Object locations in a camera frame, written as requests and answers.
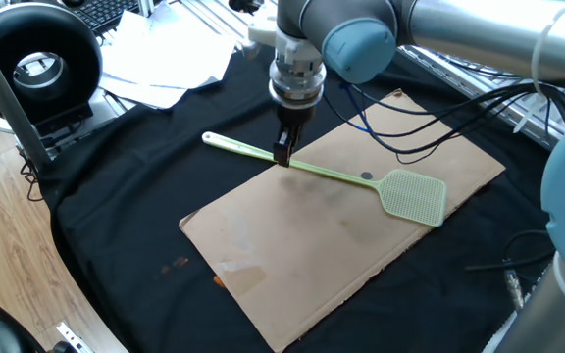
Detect silver cable connector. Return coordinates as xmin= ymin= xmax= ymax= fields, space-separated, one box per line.
xmin=504 ymin=268 xmax=525 ymax=311

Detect white perforated bracket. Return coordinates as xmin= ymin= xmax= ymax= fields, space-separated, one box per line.
xmin=55 ymin=322 xmax=93 ymax=353

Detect pale green plastic flyswatter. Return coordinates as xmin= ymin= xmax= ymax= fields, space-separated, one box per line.
xmin=201 ymin=130 xmax=448 ymax=228

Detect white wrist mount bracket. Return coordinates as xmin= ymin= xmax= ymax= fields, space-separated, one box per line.
xmin=246 ymin=2 xmax=324 ymax=68

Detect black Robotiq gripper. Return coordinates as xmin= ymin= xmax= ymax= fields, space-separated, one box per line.
xmin=272 ymin=103 xmax=319 ymax=169

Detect small white paper sheet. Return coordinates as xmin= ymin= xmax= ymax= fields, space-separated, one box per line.
xmin=98 ymin=73 xmax=189 ymax=111

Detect black computer keyboard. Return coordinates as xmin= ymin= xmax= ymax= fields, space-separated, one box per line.
xmin=71 ymin=0 xmax=142 ymax=34

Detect aluminium frame post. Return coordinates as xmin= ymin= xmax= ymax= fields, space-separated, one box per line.
xmin=0 ymin=19 xmax=53 ymax=171

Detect thick black cable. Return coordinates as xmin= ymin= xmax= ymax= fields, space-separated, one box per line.
xmin=466 ymin=229 xmax=556 ymax=274

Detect large white paper sheet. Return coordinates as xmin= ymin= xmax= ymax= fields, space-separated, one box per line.
xmin=101 ymin=0 xmax=238 ymax=92

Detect grey metal post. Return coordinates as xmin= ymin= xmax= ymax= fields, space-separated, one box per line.
xmin=492 ymin=278 xmax=565 ymax=353

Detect brown cardboard sheet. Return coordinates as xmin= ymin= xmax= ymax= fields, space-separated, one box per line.
xmin=179 ymin=88 xmax=506 ymax=353

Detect black table cloth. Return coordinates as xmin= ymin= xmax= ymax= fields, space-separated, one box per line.
xmin=36 ymin=28 xmax=558 ymax=353

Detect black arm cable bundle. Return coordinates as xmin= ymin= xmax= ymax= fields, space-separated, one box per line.
xmin=321 ymin=80 xmax=565 ymax=166

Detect tangled thin black wires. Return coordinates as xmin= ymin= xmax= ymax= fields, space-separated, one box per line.
xmin=19 ymin=146 xmax=44 ymax=203

